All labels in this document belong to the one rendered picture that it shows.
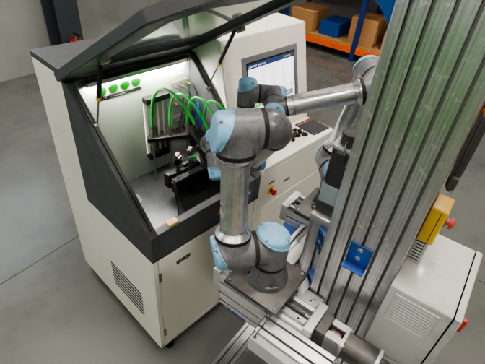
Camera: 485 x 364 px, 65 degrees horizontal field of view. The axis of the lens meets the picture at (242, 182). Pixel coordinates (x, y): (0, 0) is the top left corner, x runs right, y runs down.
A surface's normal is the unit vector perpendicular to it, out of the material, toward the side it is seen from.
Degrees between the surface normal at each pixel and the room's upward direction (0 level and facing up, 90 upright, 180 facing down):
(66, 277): 0
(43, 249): 0
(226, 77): 76
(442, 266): 0
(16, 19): 90
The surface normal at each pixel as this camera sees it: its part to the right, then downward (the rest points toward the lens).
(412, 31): -0.59, 0.46
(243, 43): 0.71, 0.27
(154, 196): 0.07, -0.79
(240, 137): 0.25, 0.40
